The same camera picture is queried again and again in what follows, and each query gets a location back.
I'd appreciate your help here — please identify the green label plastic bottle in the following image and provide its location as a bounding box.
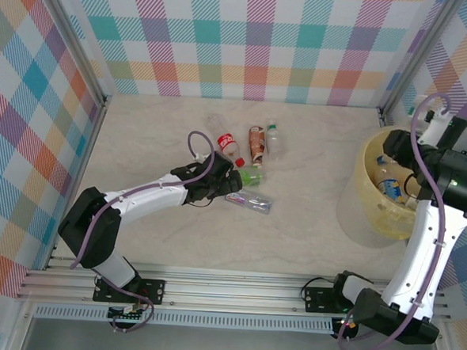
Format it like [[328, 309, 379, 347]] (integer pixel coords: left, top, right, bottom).
[[234, 165, 268, 188]]

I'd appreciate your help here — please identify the purple label water bottle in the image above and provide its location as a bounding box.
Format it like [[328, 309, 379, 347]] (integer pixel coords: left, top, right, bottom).
[[222, 188, 275, 215]]

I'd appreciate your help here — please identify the red label cola bottle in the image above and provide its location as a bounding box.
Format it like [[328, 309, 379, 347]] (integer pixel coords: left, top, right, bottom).
[[205, 113, 249, 168]]

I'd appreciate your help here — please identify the blue label blue cap bottle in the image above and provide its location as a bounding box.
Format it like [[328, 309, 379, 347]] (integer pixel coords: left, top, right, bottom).
[[374, 162, 412, 206]]

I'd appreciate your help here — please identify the brown label plastic bottle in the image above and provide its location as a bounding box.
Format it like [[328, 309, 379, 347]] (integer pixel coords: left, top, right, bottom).
[[245, 124, 268, 168]]

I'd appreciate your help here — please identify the clear bottle green cap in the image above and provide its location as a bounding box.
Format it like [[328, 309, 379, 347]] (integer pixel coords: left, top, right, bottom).
[[264, 121, 290, 160]]

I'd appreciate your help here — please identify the yellow translucent plastic bin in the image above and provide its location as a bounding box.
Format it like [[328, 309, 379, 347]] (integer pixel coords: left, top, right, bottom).
[[334, 123, 426, 250]]

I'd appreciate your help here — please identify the left electronics board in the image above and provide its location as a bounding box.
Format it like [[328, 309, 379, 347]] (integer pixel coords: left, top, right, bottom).
[[106, 302, 150, 325]]

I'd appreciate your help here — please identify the electronics board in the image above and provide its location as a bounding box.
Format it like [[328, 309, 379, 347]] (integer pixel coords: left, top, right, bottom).
[[332, 314, 360, 340], [106, 302, 150, 325]]

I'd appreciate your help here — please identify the right electronics board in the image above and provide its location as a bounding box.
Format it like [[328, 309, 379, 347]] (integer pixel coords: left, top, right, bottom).
[[332, 314, 360, 340]]

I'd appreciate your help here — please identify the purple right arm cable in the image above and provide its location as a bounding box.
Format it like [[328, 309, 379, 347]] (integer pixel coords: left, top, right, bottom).
[[336, 88, 453, 350]]

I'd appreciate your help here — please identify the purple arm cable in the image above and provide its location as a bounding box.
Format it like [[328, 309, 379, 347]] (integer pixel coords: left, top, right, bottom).
[[336, 88, 453, 350], [66, 124, 218, 339]]

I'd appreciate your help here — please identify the aluminium right frame post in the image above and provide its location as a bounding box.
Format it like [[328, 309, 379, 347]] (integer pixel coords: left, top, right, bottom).
[[377, 0, 467, 132]]

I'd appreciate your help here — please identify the aluminium frame post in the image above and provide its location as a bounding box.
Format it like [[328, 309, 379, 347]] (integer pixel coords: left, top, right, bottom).
[[30, 0, 120, 109], [377, 0, 467, 132]]

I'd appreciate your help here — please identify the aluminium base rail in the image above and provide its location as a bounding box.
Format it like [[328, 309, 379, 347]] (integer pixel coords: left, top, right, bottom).
[[16, 253, 454, 327]]

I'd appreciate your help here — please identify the grey slotted cable tray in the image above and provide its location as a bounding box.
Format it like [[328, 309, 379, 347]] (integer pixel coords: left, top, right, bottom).
[[33, 300, 336, 337]]

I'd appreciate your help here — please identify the aluminium left side rail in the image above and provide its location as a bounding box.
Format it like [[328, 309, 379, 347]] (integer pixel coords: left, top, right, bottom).
[[28, 91, 113, 275]]

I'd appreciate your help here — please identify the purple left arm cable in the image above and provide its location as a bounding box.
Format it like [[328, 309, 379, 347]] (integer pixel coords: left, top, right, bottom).
[[66, 124, 218, 339]]

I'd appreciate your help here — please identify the aluminium left frame post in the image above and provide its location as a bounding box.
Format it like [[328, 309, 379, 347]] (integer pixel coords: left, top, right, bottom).
[[30, 0, 120, 109]]

